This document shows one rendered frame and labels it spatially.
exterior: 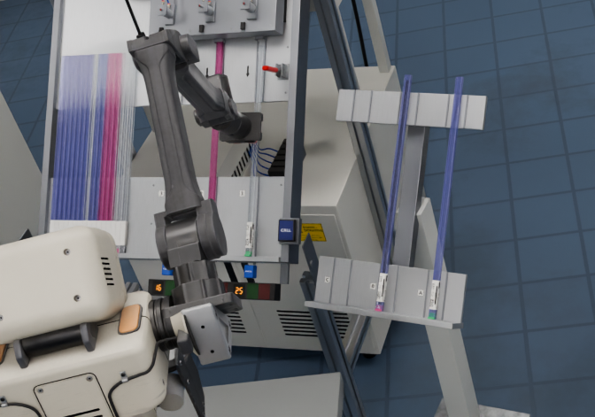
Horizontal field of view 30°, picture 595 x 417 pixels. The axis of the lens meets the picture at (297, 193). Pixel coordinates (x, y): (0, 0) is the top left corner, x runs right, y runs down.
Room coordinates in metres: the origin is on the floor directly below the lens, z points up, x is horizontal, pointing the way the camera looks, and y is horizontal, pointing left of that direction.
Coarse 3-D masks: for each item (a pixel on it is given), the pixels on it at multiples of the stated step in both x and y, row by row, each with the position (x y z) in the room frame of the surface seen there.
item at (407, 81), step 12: (408, 84) 1.99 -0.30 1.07; (408, 96) 1.98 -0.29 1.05; (396, 144) 1.93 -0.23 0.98; (396, 156) 1.91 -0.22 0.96; (396, 168) 1.90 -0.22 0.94; (396, 180) 1.88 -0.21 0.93; (396, 192) 1.86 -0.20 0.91; (396, 204) 1.85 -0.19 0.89; (384, 240) 1.81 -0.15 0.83; (384, 252) 1.80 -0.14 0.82; (384, 264) 1.78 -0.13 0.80
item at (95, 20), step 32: (64, 0) 2.74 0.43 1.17; (96, 0) 2.69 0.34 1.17; (128, 0) 2.63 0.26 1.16; (288, 0) 2.40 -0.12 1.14; (64, 32) 2.68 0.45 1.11; (96, 32) 2.63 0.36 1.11; (128, 32) 2.58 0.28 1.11; (288, 32) 2.35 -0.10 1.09; (224, 64) 2.39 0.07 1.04; (256, 64) 2.34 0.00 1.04; (288, 96) 2.25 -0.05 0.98
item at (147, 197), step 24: (144, 192) 2.28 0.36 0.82; (216, 192) 2.18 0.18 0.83; (240, 192) 2.16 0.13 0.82; (264, 192) 2.13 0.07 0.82; (48, 216) 2.38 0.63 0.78; (144, 216) 2.24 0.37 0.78; (240, 216) 2.12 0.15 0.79; (264, 216) 2.09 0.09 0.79; (144, 240) 2.20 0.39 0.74; (240, 240) 2.08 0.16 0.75; (264, 240) 2.05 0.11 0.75
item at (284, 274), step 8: (288, 264) 2.02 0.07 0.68; (280, 272) 2.01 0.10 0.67; (288, 272) 2.01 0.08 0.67; (152, 280) 2.14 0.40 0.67; (160, 280) 2.13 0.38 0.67; (168, 280) 2.12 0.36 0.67; (280, 280) 2.00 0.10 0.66; (288, 280) 2.00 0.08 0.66; (232, 288) 2.02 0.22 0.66; (272, 288) 1.98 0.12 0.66; (280, 288) 1.99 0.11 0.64; (272, 296) 1.97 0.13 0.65; (280, 296) 1.98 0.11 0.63
